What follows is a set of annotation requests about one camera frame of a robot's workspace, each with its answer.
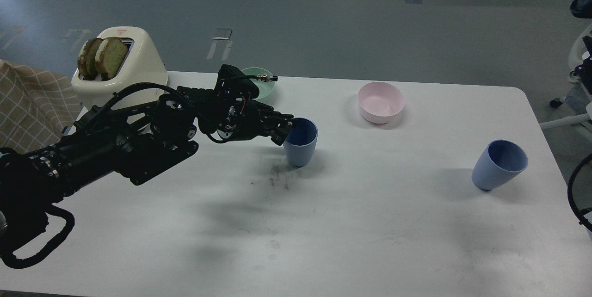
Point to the white chair base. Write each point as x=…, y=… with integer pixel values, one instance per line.
x=578, y=97

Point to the cream toaster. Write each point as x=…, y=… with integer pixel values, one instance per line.
x=142, y=64

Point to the bread slice back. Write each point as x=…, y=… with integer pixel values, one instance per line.
x=86, y=59

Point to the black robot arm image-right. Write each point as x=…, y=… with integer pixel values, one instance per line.
x=581, y=9

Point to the beige checkered cloth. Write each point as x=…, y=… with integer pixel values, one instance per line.
x=35, y=106

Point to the bread slice front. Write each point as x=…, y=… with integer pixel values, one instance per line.
x=109, y=57

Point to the pink bowl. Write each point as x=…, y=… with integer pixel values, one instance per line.
x=380, y=102

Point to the black Robotiq gripper image-left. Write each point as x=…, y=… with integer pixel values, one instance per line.
x=231, y=111

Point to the bread slice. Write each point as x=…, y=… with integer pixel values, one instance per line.
x=86, y=59
x=109, y=57

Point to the green bowl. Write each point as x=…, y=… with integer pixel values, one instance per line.
x=265, y=88

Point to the blue cup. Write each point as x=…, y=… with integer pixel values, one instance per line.
x=300, y=144
x=500, y=162

